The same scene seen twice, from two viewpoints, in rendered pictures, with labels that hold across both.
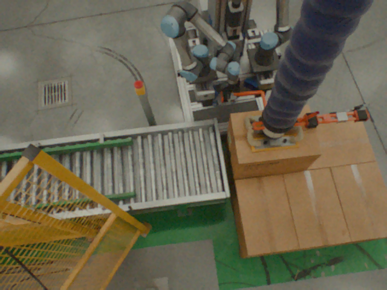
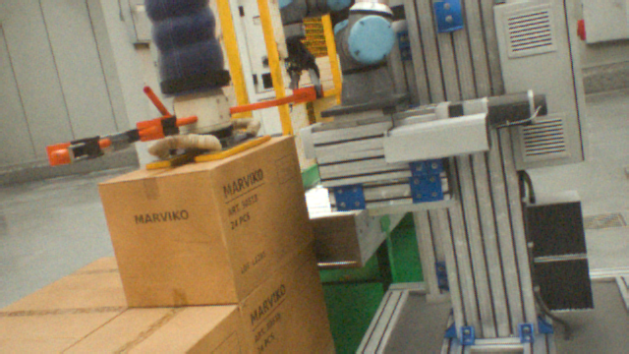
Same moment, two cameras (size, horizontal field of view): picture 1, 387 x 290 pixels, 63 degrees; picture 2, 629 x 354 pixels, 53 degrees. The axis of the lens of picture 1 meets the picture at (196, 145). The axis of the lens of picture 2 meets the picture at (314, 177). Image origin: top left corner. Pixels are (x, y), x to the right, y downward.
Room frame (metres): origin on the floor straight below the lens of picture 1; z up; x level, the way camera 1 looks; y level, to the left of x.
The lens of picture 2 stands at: (2.14, -2.29, 1.15)
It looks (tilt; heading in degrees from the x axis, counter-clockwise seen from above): 9 degrees down; 116
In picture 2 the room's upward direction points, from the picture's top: 11 degrees counter-clockwise
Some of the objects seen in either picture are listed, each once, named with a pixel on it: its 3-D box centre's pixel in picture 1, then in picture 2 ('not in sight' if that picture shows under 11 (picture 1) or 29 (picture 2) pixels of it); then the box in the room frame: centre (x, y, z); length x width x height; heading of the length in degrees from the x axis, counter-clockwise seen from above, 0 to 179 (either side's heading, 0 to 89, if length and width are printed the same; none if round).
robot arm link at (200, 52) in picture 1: (200, 55); not in sight; (1.42, -0.07, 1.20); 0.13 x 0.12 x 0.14; 149
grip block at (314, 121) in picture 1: (311, 120); (157, 128); (0.92, -0.80, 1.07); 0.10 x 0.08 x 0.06; 2
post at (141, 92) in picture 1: (149, 116); not in sight; (1.33, 0.41, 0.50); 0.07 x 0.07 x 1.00; 4
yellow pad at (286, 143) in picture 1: (274, 142); (186, 150); (0.81, -0.55, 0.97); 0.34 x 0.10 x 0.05; 92
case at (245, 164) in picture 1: (269, 143); (216, 214); (0.89, -0.57, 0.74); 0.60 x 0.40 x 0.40; 93
